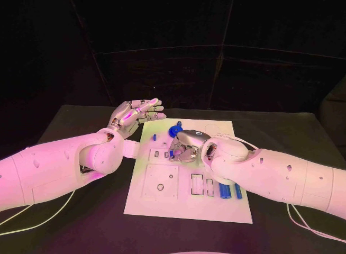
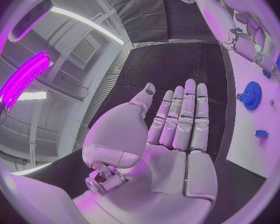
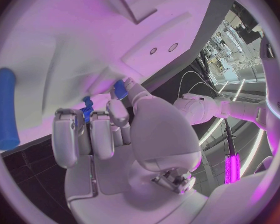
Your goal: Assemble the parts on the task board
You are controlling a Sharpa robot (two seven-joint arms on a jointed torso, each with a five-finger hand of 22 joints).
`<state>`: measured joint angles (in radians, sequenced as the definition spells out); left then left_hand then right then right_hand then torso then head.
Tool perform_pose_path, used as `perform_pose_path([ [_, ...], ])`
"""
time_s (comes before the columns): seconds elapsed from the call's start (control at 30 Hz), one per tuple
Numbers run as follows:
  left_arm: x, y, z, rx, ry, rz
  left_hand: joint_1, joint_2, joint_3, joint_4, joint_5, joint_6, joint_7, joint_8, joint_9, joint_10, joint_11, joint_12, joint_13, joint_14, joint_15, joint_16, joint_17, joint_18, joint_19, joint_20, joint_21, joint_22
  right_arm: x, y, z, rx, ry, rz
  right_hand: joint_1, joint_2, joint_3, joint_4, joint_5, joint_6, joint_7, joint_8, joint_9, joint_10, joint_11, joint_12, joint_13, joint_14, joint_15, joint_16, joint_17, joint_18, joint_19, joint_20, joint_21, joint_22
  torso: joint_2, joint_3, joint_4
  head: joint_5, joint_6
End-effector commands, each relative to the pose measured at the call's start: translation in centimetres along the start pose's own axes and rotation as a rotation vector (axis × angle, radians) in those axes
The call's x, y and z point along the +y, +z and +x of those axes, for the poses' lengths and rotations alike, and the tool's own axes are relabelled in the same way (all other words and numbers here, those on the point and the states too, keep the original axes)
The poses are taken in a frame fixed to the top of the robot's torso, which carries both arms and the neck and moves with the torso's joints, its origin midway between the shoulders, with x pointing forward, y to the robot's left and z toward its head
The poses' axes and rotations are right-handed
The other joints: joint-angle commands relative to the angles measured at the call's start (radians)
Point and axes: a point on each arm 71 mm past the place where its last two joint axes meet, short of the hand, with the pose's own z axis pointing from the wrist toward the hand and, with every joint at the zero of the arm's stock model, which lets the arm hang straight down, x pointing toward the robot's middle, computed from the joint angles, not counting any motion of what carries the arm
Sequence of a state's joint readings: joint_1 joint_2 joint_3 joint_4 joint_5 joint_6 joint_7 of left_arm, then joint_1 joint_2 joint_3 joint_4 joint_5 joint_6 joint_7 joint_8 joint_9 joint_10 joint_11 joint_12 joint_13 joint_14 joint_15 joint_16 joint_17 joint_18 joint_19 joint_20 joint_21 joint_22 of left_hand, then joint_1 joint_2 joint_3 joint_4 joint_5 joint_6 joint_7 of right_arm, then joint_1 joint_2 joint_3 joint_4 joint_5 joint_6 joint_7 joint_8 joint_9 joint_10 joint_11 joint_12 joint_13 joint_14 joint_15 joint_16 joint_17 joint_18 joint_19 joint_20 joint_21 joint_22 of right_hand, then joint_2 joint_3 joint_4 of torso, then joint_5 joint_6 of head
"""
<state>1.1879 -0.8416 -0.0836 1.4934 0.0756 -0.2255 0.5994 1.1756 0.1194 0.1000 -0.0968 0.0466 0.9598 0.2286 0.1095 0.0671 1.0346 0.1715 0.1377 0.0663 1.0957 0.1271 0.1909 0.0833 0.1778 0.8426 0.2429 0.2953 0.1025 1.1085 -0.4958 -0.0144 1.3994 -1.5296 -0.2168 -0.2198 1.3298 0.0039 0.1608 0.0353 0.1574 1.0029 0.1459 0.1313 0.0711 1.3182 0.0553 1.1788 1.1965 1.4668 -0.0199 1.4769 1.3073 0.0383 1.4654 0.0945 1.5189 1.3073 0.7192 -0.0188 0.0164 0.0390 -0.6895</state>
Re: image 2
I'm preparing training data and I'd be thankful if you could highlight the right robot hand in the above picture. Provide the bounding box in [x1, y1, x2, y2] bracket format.
[230, 12, 280, 83]

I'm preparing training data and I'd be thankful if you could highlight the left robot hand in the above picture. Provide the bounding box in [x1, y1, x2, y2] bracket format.
[72, 79, 219, 224]

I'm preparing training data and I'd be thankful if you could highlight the white task board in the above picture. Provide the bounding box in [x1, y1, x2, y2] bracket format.
[225, 9, 280, 179]

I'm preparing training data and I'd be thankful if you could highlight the blue gear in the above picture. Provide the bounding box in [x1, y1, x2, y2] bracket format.
[243, 81, 263, 111]

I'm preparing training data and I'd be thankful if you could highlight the glowing light bar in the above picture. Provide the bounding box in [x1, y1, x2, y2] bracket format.
[0, 50, 54, 111]

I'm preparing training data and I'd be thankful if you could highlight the oblong grey camera housing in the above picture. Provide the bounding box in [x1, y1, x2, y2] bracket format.
[8, 0, 54, 43]

